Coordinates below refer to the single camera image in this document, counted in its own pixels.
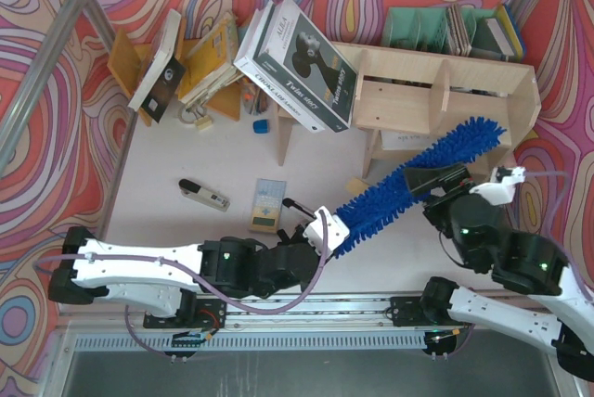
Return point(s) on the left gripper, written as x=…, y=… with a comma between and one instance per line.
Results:
x=291, y=239

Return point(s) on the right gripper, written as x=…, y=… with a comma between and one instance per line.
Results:
x=451, y=179

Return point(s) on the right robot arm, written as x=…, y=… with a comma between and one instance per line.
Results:
x=471, y=216

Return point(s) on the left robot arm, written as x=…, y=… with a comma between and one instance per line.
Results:
x=240, y=272

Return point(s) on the light wooden bookshelf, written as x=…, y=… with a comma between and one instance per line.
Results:
x=417, y=93

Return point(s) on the white papers on shelf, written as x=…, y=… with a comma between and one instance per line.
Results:
x=392, y=141

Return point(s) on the blue yellow calculator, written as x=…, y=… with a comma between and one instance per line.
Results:
x=267, y=205

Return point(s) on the small blue box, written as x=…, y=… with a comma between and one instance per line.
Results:
x=261, y=126

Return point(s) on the brown notebooks in organiser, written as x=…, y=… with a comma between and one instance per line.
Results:
x=457, y=34

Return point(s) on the teal desk organiser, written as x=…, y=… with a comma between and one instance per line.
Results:
x=425, y=29

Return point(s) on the blue grey book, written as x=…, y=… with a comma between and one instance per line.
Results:
x=506, y=33

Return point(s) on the pencils bundle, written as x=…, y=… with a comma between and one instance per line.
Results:
x=253, y=99

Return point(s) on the brass padlock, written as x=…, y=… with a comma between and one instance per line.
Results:
x=195, y=116

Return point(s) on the white Chokladfabriken book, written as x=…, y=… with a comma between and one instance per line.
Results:
x=245, y=62

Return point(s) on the yellow worn books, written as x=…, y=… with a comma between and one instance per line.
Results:
x=210, y=63

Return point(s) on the white book black cover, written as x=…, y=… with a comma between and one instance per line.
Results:
x=160, y=71

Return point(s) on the yellow wooden book rack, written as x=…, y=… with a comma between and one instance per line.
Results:
x=124, y=64

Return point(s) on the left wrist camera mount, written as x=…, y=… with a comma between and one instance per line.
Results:
x=327, y=232

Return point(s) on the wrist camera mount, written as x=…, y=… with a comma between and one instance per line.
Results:
x=500, y=189
x=327, y=232

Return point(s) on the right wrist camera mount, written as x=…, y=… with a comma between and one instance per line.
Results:
x=500, y=189

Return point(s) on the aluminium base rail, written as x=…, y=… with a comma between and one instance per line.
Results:
x=318, y=310

